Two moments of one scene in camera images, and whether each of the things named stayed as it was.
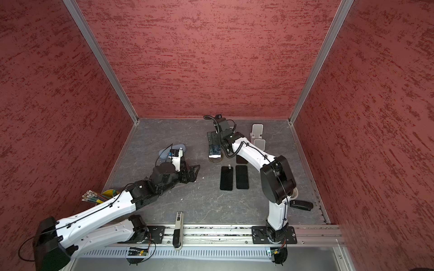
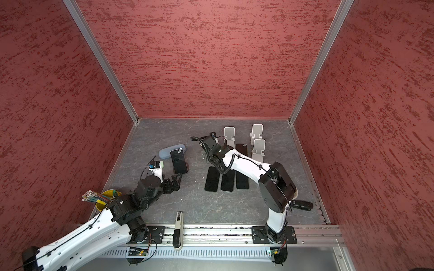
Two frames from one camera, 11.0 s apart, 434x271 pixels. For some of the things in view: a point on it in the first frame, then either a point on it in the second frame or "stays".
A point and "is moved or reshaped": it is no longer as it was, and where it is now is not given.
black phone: (215, 151) is moved or reshaped
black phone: (242, 177) stays
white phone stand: (257, 130) stays
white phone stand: (260, 143) stays
